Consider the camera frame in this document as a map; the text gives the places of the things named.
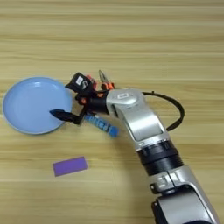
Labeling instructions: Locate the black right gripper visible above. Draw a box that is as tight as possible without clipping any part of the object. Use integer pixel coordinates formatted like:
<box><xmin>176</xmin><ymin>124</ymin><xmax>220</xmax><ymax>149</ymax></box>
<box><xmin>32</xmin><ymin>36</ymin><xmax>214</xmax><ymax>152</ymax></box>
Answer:
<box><xmin>49</xmin><ymin>89</ymin><xmax>112</xmax><ymax>125</ymax></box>

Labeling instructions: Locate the light blue round plate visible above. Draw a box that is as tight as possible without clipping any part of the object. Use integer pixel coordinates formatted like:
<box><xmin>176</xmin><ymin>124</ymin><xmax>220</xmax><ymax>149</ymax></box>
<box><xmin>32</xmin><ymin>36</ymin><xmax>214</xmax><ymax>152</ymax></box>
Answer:
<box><xmin>2</xmin><ymin>76</ymin><xmax>74</xmax><ymax>136</ymax></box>

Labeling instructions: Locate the blue glue stick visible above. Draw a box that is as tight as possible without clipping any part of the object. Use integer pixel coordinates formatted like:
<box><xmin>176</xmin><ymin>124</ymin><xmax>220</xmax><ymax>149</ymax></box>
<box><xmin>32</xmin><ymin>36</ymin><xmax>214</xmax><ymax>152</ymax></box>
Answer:
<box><xmin>84</xmin><ymin>113</ymin><xmax>120</xmax><ymax>138</ymax></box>

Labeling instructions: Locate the purple rectangular block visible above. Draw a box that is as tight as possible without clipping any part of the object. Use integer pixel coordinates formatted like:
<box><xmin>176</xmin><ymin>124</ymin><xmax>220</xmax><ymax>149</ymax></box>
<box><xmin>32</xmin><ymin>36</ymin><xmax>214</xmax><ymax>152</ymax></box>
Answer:
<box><xmin>52</xmin><ymin>156</ymin><xmax>89</xmax><ymax>178</ymax></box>

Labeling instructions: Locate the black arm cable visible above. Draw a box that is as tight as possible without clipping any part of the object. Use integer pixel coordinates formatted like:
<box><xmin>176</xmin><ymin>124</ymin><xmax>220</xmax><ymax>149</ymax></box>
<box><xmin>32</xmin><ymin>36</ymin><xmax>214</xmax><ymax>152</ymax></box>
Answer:
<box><xmin>142</xmin><ymin>90</ymin><xmax>186</xmax><ymax>132</ymax></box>

